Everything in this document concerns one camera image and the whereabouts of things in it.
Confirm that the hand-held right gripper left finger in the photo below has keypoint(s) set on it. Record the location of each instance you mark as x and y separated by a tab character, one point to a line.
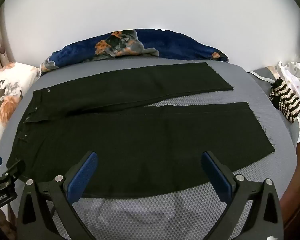
81	177

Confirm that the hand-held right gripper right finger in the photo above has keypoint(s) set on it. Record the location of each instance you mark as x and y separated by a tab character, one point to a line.
217	177

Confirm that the black pants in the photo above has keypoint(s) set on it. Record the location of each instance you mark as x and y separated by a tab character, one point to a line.
130	135

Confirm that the white floral pillow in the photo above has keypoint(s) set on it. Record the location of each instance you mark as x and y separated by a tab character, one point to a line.
7	92

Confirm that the black and cream striped knit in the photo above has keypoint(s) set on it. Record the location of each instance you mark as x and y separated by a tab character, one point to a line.
286	102

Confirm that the white dotted cloth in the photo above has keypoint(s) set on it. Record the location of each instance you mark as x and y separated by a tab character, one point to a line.
298	76

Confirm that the blue floral blanket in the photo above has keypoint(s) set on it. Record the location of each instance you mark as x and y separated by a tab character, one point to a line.
170	43

